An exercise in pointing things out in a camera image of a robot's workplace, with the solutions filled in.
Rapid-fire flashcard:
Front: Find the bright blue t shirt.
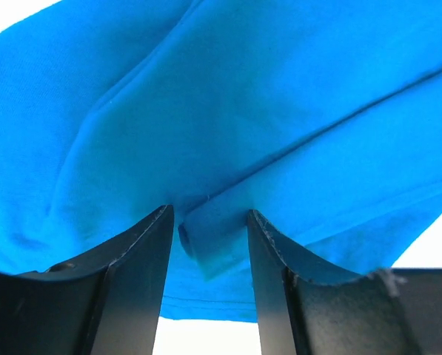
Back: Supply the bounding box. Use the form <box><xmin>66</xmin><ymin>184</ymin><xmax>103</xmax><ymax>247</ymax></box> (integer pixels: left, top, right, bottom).
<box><xmin>0</xmin><ymin>1</ymin><xmax>442</xmax><ymax>322</ymax></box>

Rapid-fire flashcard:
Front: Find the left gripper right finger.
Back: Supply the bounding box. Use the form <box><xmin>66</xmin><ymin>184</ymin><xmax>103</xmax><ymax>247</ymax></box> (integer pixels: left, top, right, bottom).
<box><xmin>247</xmin><ymin>210</ymin><xmax>442</xmax><ymax>355</ymax></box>

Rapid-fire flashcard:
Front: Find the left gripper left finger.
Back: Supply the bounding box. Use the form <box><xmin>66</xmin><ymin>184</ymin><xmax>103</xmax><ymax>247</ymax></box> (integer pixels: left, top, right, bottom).
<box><xmin>0</xmin><ymin>206</ymin><xmax>174</xmax><ymax>355</ymax></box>

